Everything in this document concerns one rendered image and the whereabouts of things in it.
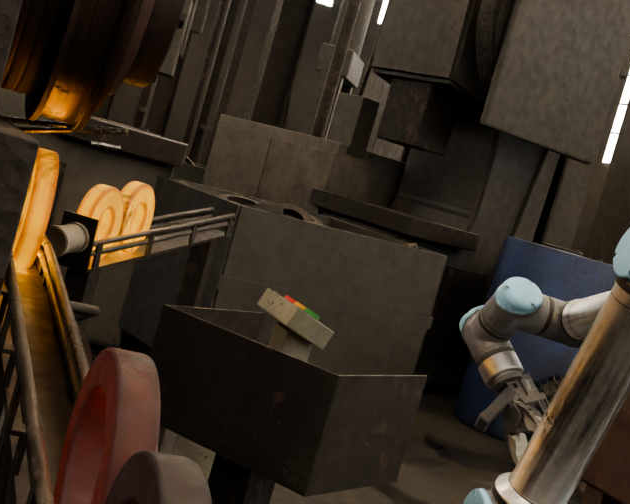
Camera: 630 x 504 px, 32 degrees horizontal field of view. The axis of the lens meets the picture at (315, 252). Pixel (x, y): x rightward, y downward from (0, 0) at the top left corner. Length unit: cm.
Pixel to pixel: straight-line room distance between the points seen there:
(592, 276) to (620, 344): 303
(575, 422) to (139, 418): 127
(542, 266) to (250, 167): 194
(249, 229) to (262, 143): 226
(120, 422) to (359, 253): 338
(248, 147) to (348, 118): 74
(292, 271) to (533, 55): 177
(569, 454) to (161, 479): 140
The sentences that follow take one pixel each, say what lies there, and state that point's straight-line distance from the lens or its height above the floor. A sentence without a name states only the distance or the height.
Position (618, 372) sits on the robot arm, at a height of 74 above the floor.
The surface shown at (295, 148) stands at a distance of 584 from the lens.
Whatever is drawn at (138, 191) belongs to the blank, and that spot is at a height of 78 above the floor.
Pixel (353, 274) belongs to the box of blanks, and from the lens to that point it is 414.
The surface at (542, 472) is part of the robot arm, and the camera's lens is 201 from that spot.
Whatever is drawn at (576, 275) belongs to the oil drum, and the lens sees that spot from 491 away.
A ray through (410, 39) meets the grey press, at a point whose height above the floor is 167.
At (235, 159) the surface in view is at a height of 87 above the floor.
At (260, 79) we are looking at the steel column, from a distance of 1057.
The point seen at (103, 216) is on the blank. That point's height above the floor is 72.
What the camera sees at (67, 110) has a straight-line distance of 163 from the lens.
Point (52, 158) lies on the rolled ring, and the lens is 168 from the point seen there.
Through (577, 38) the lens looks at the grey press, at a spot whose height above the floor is 186.
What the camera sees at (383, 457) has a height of 62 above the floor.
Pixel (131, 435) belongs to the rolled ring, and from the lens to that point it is 78.
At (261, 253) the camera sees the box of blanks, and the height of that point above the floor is 59.
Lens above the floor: 92
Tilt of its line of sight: 4 degrees down
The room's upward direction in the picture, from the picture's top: 16 degrees clockwise
